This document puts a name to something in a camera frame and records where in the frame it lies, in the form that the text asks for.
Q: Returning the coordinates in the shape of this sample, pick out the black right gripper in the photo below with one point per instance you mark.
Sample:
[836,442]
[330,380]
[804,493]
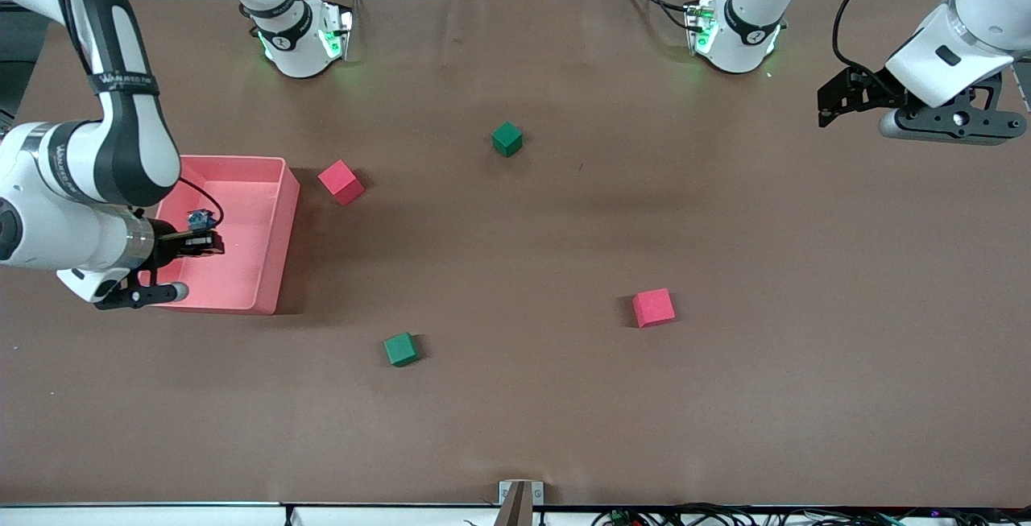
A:
[167,239]

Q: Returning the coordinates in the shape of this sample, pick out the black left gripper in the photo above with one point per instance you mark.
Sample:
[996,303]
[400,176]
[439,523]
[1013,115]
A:
[863,91]

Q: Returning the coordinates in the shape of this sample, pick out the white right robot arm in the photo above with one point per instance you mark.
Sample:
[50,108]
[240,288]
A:
[121,147]

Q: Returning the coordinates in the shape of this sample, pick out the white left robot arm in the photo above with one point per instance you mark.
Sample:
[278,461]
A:
[966,35]

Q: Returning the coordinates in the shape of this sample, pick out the pink plastic bin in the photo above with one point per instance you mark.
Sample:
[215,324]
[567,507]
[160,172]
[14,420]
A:
[242,284]

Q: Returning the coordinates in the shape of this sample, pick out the red cube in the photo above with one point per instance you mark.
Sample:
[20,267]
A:
[653,308]
[341,184]

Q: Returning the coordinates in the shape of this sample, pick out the green cube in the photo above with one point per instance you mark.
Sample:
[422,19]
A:
[400,350]
[507,139]

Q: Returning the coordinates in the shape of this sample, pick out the brown table cover sheet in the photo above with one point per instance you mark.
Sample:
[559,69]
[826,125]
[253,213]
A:
[515,413]

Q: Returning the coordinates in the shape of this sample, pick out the white table edge rail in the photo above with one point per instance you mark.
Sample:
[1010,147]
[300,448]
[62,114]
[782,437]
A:
[121,516]

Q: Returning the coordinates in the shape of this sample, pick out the metal camera pole bracket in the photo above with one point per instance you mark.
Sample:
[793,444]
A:
[507,494]

